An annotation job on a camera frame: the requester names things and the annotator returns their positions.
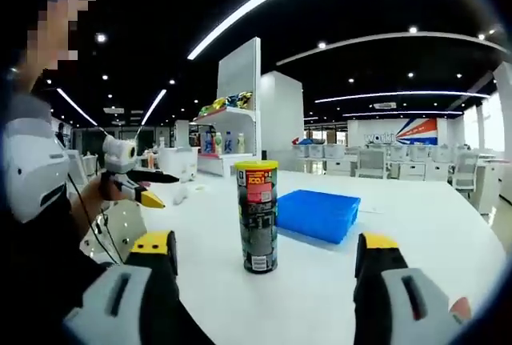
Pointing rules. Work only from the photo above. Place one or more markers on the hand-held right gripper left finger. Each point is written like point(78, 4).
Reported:
point(120, 305)

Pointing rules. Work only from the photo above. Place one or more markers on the white oblong object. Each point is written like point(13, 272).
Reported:
point(181, 197)

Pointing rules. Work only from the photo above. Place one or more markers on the blue drink bottle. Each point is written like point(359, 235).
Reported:
point(208, 144)

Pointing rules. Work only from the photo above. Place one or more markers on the small white object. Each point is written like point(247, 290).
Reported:
point(188, 173)

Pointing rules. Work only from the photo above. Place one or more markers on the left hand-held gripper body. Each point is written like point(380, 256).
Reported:
point(118, 153)

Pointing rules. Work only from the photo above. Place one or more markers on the person's right hand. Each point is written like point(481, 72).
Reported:
point(461, 310)

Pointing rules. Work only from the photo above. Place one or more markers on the cream drink bottle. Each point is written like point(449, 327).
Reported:
point(241, 144)

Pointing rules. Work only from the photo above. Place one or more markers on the white table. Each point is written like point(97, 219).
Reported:
point(312, 305)

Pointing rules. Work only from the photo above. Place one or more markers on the white plastic basket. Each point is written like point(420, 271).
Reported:
point(178, 160)

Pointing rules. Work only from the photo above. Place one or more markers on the white square column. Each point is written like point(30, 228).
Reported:
point(282, 121)

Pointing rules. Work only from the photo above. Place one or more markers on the clear blue water bottle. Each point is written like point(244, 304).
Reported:
point(229, 144)

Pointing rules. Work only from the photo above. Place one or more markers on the dark tall chip container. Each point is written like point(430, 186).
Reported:
point(258, 225)

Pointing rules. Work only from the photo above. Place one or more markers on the yellow round container lid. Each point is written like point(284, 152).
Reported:
point(256, 165)

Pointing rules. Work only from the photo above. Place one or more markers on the orange drink bottle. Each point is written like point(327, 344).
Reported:
point(150, 161)

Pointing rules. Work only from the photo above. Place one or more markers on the row of white office chairs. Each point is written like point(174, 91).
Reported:
point(372, 163)

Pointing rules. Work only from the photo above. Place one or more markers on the blue orange wall poster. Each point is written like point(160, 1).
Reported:
point(416, 131)

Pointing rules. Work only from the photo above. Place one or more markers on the person's left hand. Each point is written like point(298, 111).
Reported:
point(98, 195)

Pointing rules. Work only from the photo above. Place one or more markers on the pile of colourful snack bags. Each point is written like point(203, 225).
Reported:
point(228, 103)

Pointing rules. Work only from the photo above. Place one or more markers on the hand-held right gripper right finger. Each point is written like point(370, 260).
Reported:
point(400, 309)

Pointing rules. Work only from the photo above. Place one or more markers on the green white drink bottle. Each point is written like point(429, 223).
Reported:
point(218, 144)

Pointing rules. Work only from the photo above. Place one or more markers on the white display shelf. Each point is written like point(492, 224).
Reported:
point(238, 77)

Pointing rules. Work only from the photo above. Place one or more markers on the blue plastic box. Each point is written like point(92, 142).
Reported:
point(316, 211)

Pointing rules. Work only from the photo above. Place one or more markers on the white chest device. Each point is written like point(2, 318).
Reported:
point(32, 169)

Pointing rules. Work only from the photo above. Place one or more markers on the person in dark vest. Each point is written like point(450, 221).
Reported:
point(36, 281)

